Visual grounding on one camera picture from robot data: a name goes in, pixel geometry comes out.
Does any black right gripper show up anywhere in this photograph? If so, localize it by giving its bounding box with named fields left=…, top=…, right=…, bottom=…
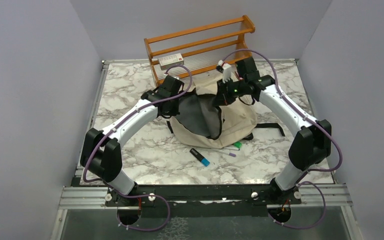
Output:
left=212, top=77, right=246, bottom=107

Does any beige canvas backpack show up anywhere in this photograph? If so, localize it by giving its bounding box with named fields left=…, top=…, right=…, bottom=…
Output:
left=166, top=73, right=285, bottom=149

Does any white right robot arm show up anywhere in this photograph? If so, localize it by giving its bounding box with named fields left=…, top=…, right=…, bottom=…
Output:
left=213, top=57, right=332, bottom=204

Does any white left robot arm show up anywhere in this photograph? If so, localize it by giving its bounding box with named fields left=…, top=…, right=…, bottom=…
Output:
left=80, top=75, right=185, bottom=206

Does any white red box on shelf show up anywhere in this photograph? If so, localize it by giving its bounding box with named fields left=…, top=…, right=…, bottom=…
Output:
left=158, top=53, right=184, bottom=71

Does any wooden two-tier shelf rack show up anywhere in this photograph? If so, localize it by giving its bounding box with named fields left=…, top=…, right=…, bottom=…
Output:
left=144, top=15, right=256, bottom=86

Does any green-capped marker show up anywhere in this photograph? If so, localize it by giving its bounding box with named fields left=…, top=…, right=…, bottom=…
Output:
left=233, top=141, right=242, bottom=149

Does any white blue-capped pen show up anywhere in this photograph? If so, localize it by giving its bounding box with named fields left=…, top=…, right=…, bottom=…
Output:
left=223, top=147, right=240, bottom=151

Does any white purple-capped pen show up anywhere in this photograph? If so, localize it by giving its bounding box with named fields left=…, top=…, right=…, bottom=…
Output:
left=215, top=149, right=237, bottom=158

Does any black blue highlighter marker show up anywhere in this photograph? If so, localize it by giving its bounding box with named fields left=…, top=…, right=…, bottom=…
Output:
left=189, top=148, right=210, bottom=167

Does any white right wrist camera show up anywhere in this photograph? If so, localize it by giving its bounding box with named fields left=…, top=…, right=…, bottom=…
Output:
left=215, top=60, right=232, bottom=83

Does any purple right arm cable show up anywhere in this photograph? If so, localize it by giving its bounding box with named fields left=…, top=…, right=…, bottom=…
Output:
left=216, top=48, right=344, bottom=230

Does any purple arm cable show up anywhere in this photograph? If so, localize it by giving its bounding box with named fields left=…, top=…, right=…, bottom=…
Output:
left=81, top=64, right=194, bottom=233
left=216, top=48, right=344, bottom=230

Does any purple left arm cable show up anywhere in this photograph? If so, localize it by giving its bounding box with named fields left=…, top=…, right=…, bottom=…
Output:
left=81, top=64, right=194, bottom=233

